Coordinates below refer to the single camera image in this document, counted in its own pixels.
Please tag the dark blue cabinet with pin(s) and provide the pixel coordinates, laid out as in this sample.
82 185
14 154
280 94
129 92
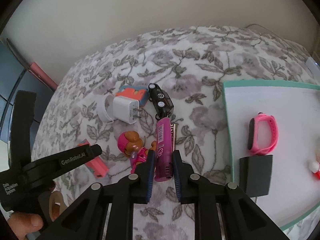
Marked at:
15 77

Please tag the purple tube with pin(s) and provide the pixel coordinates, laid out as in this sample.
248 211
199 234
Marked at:
164 151

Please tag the black power adapter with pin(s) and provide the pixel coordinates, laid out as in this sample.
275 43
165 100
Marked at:
255 175

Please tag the patterned gold black bar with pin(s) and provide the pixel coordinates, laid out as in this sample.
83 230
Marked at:
173 130

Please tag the pink smart band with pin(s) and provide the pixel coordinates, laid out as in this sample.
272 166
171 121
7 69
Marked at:
262 134

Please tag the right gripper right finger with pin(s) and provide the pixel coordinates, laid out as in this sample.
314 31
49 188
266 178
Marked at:
221 212

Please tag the white wall charger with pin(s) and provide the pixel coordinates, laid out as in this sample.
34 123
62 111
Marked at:
126 109

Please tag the teal framed white tray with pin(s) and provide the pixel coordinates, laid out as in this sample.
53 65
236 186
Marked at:
281 119

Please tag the white round case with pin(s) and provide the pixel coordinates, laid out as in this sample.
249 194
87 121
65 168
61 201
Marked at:
105 108

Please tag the tape roll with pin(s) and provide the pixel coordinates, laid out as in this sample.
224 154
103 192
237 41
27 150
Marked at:
56 205

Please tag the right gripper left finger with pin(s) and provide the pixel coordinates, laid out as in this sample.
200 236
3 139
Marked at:
106 212

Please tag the red white small figure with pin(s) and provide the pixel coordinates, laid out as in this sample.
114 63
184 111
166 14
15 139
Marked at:
314 166

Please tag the blue coral case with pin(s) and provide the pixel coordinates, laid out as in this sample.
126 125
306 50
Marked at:
97 167
139 93

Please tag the pink helmet toy figure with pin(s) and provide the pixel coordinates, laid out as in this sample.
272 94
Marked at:
132 146

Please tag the person's left hand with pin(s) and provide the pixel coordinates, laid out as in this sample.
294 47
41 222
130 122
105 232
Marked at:
24 223

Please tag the pink pole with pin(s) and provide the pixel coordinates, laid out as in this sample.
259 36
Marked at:
42 76

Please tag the floral fleece blanket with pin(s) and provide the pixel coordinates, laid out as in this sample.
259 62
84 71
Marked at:
191 65

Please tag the black toy car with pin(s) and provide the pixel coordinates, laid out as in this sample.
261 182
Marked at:
161 101

